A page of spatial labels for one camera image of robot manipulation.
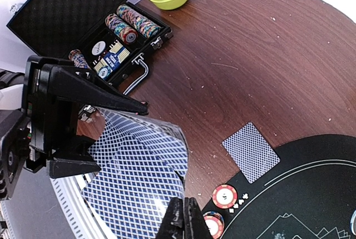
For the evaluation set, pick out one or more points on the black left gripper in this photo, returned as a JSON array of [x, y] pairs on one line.
[[42, 130]]

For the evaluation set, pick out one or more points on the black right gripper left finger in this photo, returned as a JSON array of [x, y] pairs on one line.
[[172, 225]]

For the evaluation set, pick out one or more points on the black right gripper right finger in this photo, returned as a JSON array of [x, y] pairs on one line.
[[194, 224]]

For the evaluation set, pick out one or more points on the red poker chip stack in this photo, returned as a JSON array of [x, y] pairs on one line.
[[224, 196]]

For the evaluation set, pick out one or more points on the blue playing card deck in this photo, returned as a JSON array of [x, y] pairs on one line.
[[143, 163]]

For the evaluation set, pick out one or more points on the single blue playing card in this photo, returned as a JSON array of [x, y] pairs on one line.
[[251, 152]]

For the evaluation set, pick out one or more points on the black poker chip case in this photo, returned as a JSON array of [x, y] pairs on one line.
[[114, 36]]

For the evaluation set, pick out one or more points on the round black poker mat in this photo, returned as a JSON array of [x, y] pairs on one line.
[[310, 193]]

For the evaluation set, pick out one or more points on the aluminium front rail base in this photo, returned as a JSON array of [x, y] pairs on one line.
[[45, 208]]

